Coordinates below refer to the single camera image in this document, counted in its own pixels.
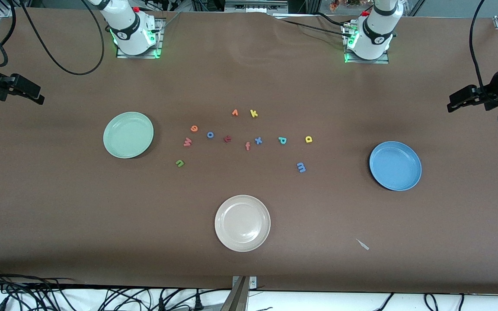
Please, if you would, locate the blue plate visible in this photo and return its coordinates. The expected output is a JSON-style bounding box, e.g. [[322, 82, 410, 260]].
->
[[369, 141, 422, 192]]

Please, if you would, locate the green plate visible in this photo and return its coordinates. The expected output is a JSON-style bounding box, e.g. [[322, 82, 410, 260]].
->
[[103, 112, 154, 159]]

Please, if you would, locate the orange brown background object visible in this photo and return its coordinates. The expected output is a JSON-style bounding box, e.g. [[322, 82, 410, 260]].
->
[[329, 0, 362, 11]]

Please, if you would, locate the brown table cover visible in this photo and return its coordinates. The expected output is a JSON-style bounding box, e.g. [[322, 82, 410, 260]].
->
[[0, 8, 498, 295]]

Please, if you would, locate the silver metal profile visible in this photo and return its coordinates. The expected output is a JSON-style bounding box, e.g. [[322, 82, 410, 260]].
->
[[225, 0, 288, 13]]

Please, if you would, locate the beige plate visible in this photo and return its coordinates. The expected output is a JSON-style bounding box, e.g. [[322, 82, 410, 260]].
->
[[214, 195, 271, 252]]

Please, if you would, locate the grey metal beam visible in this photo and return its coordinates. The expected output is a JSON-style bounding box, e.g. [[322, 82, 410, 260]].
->
[[221, 276, 249, 311]]

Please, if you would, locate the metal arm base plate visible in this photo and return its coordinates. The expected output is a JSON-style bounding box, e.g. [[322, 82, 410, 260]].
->
[[116, 17, 164, 59], [343, 24, 390, 64]]

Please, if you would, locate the black cable tangle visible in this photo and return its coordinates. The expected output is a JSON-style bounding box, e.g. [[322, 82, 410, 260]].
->
[[0, 266, 79, 311]]

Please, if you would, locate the black looped cable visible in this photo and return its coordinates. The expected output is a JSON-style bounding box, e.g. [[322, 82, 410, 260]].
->
[[98, 288, 156, 311]]

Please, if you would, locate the small metal bracket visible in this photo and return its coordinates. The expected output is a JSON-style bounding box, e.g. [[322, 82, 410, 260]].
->
[[232, 276, 257, 289]]

